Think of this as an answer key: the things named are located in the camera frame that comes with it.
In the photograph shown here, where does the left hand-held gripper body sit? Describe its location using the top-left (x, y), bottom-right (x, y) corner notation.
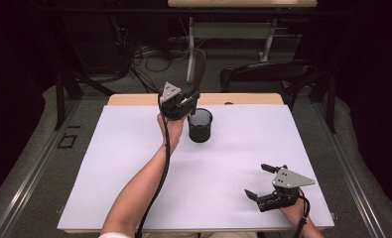
top-left (158, 81), bottom-right (194, 121)

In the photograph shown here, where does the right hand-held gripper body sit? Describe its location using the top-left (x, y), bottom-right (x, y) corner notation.
top-left (256, 167), bottom-right (317, 213)

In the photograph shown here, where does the black mesh pen holder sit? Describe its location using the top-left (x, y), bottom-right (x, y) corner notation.
top-left (187, 107), bottom-right (214, 144)

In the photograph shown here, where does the dark brown plastic comb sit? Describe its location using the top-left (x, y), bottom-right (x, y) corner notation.
top-left (189, 48), bottom-right (207, 116)

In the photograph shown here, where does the person's right hand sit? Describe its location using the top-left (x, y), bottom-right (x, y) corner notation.
top-left (278, 194), bottom-right (313, 227)

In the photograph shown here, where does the person's left hand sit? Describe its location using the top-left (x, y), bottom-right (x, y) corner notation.
top-left (156, 112), bottom-right (187, 156)

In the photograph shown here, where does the black chair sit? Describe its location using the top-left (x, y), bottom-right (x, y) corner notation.
top-left (219, 59), bottom-right (321, 102)

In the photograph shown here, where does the background desk with white legs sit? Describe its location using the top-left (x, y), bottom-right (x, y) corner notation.
top-left (167, 0), bottom-right (319, 84)

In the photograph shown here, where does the black metal stand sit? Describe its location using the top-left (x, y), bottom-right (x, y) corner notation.
top-left (309, 62), bottom-right (337, 135)
top-left (54, 63), bottom-right (117, 131)

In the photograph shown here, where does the person's white sleeve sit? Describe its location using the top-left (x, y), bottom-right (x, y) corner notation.
top-left (98, 231), bottom-right (132, 238)

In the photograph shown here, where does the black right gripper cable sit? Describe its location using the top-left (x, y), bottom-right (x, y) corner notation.
top-left (293, 187), bottom-right (312, 238)

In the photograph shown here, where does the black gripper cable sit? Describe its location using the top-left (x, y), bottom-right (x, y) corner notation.
top-left (293, 187), bottom-right (312, 238)
top-left (135, 93), bottom-right (172, 238)

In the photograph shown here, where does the tangle of floor cables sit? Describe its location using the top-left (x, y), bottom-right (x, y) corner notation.
top-left (115, 16), bottom-right (193, 94)

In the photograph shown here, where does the metal floor rail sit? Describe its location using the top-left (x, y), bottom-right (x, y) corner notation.
top-left (311, 98), bottom-right (388, 238)
top-left (0, 98), bottom-right (82, 238)

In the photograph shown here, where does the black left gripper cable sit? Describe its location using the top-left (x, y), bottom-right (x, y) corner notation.
top-left (135, 93), bottom-right (172, 238)

